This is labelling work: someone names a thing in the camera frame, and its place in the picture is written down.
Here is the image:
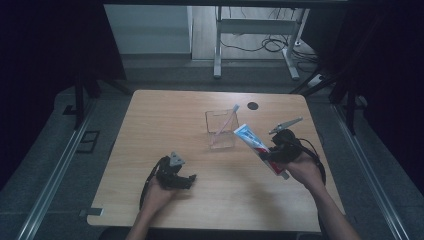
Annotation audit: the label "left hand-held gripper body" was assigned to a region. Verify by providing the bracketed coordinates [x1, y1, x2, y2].
[154, 151, 188, 191]

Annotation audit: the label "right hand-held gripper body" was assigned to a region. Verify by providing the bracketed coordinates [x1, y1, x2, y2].
[268, 116, 305, 165]

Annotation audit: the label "blue and red toothpaste tube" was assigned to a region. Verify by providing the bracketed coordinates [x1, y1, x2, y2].
[232, 123, 291, 181]

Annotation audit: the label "clear plastic container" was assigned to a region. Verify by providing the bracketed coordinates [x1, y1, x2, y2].
[204, 108, 240, 150]

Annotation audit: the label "pink toothbrush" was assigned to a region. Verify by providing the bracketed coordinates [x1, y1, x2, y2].
[214, 103, 241, 136]

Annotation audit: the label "person's left hand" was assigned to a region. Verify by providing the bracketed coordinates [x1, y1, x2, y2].
[141, 175, 178, 215]

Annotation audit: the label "person's right hand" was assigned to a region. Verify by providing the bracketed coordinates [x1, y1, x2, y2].
[284, 151, 327, 192]

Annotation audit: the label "white power strip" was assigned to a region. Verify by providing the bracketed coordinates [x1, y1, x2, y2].
[306, 73, 325, 89]

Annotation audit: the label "black metal stand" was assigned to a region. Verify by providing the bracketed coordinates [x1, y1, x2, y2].
[328, 66, 360, 136]
[73, 70, 102, 131]

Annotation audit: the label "grey tape strip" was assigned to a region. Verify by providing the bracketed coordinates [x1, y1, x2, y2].
[78, 207, 105, 218]

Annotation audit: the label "small black tape patch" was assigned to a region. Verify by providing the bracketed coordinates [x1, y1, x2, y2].
[62, 104, 79, 117]

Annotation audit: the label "dark curtain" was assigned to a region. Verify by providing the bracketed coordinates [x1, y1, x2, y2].
[0, 0, 127, 191]
[302, 0, 424, 188]

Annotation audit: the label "white cabinet panel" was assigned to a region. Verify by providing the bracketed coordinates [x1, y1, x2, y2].
[103, 4, 194, 55]

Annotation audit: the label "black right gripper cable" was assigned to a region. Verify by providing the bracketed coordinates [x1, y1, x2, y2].
[295, 137, 327, 185]

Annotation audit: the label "grey metal floor rail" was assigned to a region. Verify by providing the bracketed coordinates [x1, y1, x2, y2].
[15, 99, 98, 240]
[330, 102, 412, 240]

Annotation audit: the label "black cables on floor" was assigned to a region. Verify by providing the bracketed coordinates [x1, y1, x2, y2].
[219, 34, 322, 69]

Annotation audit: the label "white metal desk frame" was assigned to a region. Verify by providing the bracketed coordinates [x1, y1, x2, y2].
[213, 5, 311, 81]

